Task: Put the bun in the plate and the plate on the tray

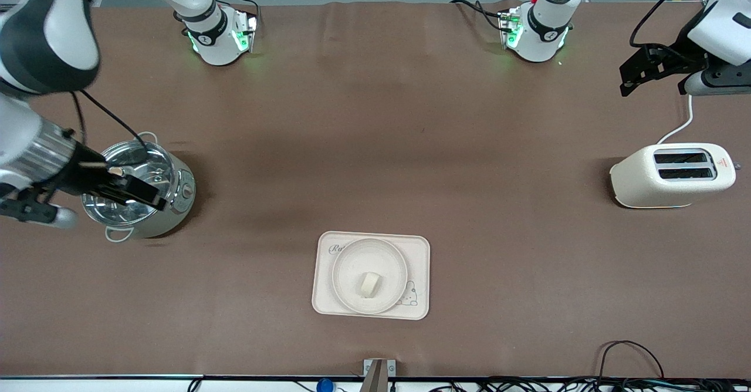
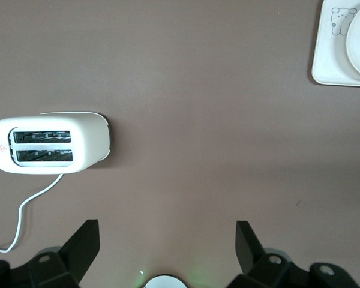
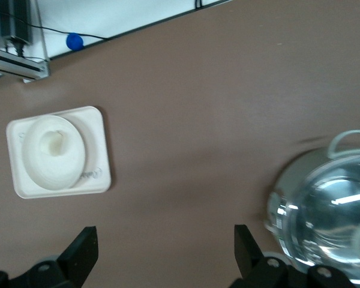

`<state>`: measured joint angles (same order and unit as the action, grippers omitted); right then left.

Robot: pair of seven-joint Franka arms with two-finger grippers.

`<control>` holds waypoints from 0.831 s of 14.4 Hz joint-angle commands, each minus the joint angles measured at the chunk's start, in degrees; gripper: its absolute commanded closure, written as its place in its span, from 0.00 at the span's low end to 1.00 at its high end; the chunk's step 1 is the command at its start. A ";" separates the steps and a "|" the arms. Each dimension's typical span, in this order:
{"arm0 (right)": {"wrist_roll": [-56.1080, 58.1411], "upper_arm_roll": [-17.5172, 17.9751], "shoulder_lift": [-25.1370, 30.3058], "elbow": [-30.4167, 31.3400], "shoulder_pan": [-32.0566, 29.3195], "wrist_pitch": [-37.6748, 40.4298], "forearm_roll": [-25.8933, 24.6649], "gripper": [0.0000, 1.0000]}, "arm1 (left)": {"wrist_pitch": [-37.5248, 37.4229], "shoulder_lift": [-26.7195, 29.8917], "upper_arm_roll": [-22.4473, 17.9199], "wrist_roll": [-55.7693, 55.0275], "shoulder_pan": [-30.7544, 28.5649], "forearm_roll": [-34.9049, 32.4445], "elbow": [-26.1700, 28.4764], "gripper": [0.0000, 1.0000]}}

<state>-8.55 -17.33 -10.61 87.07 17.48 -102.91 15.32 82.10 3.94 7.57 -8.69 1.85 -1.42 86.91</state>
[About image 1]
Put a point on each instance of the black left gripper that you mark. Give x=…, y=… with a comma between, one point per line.
x=684, y=57

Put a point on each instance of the blue round knob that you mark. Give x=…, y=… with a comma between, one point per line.
x=324, y=385

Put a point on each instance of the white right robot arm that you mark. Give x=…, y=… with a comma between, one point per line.
x=47, y=28

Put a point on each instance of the metal connector bracket green light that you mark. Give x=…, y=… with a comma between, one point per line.
x=509, y=28
x=243, y=31

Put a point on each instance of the white two-slot toaster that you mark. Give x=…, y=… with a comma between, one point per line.
x=633, y=181

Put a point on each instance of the white steamed bun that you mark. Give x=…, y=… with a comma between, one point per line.
x=368, y=285

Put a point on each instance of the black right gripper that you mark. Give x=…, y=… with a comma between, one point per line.
x=84, y=176

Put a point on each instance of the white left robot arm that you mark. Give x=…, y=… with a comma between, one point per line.
x=548, y=22

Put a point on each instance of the white round plate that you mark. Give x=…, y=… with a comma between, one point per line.
x=352, y=263

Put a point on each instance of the silver electric cooking pot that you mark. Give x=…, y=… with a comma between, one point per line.
x=176, y=216

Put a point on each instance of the cream tray with bear print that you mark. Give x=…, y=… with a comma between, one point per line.
x=419, y=251

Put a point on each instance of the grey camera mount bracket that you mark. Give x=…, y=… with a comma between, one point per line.
x=375, y=377

